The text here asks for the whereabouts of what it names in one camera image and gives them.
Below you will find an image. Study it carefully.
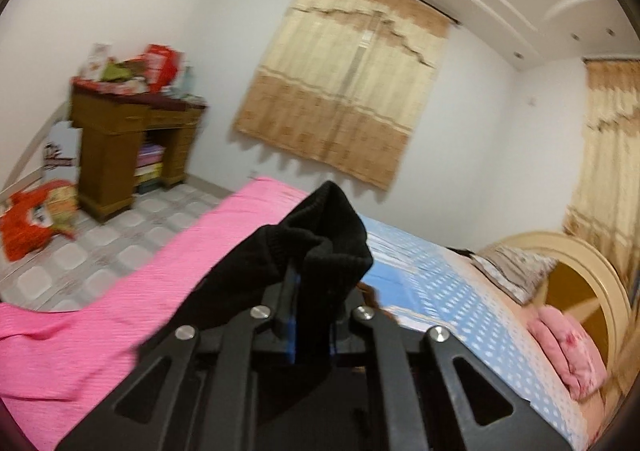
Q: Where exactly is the green cloth bundle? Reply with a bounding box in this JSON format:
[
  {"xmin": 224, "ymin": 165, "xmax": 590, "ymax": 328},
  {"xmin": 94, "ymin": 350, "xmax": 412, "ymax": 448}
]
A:
[{"xmin": 100, "ymin": 60, "xmax": 137, "ymax": 83}]

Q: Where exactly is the black knit garment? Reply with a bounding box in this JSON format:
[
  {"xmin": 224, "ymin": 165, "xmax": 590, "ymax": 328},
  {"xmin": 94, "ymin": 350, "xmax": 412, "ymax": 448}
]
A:
[{"xmin": 137, "ymin": 181, "xmax": 374, "ymax": 432}]

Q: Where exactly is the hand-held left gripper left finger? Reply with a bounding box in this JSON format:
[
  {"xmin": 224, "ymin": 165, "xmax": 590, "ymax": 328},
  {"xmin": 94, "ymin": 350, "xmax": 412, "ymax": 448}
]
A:
[{"xmin": 55, "ymin": 270, "xmax": 302, "ymax": 451}]

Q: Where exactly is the white printed card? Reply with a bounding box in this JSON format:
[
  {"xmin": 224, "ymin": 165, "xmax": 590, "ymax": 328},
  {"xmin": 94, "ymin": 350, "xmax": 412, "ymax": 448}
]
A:
[{"xmin": 82, "ymin": 43, "xmax": 114, "ymax": 82}]

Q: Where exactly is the wide beige patterned curtain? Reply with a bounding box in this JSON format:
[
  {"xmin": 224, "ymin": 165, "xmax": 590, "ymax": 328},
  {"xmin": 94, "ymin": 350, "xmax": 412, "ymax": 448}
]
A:
[{"xmin": 232, "ymin": 0, "xmax": 452, "ymax": 192}]

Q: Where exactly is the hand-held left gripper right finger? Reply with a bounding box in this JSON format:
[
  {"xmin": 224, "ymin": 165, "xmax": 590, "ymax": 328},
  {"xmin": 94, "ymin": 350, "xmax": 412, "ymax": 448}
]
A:
[{"xmin": 330, "ymin": 305, "xmax": 574, "ymax": 451}]

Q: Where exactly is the pink textured blanket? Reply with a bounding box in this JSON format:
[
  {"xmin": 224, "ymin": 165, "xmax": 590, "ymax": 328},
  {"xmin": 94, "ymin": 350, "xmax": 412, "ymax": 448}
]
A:
[{"xmin": 0, "ymin": 176, "xmax": 312, "ymax": 451}]

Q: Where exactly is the brown wooden desk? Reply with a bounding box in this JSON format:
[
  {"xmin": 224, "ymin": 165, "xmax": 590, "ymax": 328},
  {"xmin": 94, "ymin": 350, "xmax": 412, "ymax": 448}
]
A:
[{"xmin": 69, "ymin": 81, "xmax": 207, "ymax": 224}]

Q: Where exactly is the blue dotted bed sheet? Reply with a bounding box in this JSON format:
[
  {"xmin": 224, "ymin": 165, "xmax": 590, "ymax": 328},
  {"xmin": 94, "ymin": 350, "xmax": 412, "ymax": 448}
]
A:
[{"xmin": 357, "ymin": 213, "xmax": 592, "ymax": 451}]

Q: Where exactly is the narrow beige patterned curtain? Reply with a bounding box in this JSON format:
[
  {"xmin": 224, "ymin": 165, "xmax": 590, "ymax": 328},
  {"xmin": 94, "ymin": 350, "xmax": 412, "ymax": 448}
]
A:
[{"xmin": 562, "ymin": 58, "xmax": 640, "ymax": 283}]

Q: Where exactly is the red gift box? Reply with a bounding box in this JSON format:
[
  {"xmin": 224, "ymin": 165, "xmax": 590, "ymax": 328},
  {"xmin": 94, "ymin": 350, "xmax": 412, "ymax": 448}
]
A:
[{"xmin": 142, "ymin": 44, "xmax": 184, "ymax": 93}]

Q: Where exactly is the white paper bag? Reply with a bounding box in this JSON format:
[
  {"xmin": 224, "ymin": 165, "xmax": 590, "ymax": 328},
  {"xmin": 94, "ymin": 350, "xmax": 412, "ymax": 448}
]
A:
[{"xmin": 42, "ymin": 121, "xmax": 84, "ymax": 184}]

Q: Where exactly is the grey patterned pillow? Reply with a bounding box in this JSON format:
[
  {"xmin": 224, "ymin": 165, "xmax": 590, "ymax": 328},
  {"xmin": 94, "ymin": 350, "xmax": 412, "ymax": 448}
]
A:
[{"xmin": 470, "ymin": 243, "xmax": 559, "ymax": 307}]

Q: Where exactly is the stack of folded cloths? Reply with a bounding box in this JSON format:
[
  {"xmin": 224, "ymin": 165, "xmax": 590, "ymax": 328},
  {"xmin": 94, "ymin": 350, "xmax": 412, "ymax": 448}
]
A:
[{"xmin": 133, "ymin": 141, "xmax": 166, "ymax": 194}]

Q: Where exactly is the orange floral bag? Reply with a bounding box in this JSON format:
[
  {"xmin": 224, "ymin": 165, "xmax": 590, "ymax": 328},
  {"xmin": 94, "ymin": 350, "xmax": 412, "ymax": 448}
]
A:
[{"xmin": 0, "ymin": 181, "xmax": 81, "ymax": 262}]

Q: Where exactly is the pink folded quilt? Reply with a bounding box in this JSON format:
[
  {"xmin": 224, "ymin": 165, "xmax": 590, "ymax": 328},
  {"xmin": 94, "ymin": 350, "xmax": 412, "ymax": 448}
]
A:
[{"xmin": 527, "ymin": 306, "xmax": 609, "ymax": 402}]

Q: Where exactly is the cream round headboard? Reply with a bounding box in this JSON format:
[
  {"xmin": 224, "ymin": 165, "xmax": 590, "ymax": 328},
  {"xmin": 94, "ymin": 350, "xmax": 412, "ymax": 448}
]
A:
[{"xmin": 500, "ymin": 230, "xmax": 634, "ymax": 432}]

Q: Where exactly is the light blue bag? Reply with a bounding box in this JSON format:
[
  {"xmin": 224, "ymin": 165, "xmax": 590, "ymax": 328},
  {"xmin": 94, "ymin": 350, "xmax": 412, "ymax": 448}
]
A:
[{"xmin": 172, "ymin": 63, "xmax": 199, "ymax": 100}]

